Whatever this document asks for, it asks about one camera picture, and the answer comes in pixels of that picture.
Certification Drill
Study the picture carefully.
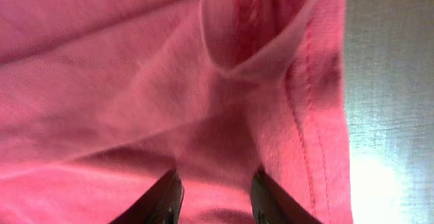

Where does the red soccer t-shirt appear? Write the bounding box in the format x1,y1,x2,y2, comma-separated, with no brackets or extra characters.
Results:
1,0,353,223

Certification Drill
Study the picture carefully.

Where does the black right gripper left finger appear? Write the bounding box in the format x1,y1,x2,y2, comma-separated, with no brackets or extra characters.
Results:
110,169,184,224

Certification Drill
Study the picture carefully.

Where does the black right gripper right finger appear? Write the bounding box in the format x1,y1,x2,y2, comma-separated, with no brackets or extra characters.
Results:
250,169,321,224

